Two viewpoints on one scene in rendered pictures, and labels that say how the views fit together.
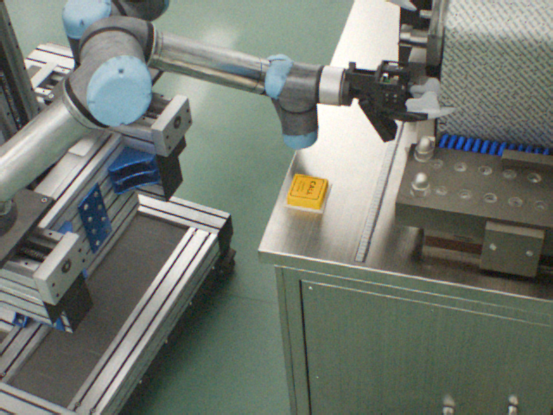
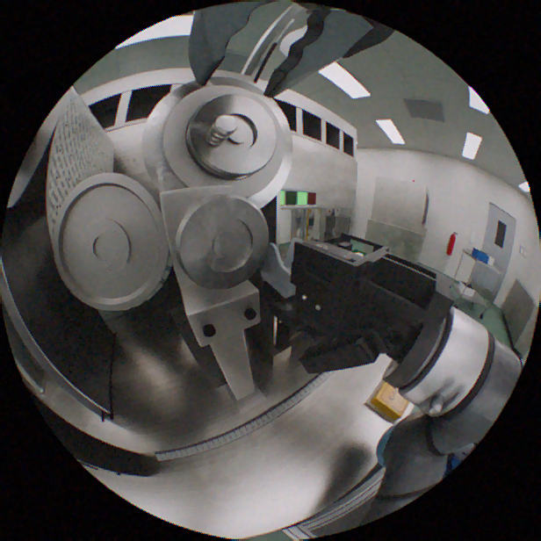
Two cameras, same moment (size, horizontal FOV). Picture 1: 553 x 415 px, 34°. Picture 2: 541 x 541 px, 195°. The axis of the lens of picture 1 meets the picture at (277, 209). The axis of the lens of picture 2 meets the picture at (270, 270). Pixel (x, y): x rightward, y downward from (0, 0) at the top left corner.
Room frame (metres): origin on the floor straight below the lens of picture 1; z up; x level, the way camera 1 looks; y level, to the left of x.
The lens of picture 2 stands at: (1.45, -0.22, 1.20)
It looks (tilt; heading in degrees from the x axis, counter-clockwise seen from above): 27 degrees down; 215
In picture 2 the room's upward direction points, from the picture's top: straight up
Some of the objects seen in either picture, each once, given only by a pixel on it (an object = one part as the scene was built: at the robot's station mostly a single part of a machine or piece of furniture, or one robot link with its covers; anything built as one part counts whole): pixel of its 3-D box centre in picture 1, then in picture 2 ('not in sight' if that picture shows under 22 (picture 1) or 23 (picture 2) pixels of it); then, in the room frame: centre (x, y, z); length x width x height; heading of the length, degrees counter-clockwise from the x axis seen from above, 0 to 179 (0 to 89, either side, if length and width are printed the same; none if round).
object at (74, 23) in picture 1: (92, 25); not in sight; (1.83, 0.39, 0.98); 0.13 x 0.12 x 0.14; 130
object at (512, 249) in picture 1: (511, 250); not in sight; (1.04, -0.41, 0.96); 0.10 x 0.03 x 0.11; 70
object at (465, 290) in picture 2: not in sight; (477, 282); (-1.28, 2.09, 0.51); 0.91 x 0.58 x 1.02; 92
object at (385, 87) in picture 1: (377, 88); (363, 303); (1.34, -0.21, 1.12); 0.12 x 0.08 x 0.09; 70
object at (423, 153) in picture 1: (424, 147); not in sight; (1.23, -0.29, 1.05); 0.04 x 0.04 x 0.04
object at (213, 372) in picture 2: not in sight; (196, 295); (1.34, -0.51, 1.00); 0.33 x 0.07 x 0.20; 70
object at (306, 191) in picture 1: (307, 191); (393, 396); (1.28, -0.06, 0.91); 0.07 x 0.07 x 0.02; 70
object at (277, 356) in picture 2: not in sight; (247, 315); (1.25, -0.43, 0.92); 0.28 x 0.04 x 0.04; 70
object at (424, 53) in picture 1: (422, 89); (229, 349); (1.40, -0.31, 1.05); 0.06 x 0.05 x 0.31; 70
